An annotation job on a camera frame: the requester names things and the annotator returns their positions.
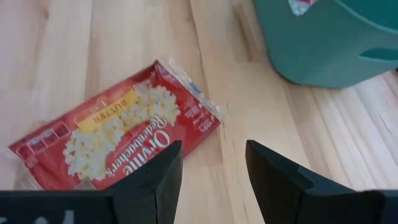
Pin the teal plastic basket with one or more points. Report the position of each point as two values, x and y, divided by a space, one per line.
317 46

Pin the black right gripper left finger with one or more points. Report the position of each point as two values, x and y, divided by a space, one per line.
140 202

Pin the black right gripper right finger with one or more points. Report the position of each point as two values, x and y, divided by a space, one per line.
295 202

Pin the red popcorn bag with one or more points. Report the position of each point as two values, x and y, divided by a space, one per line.
109 130
300 7

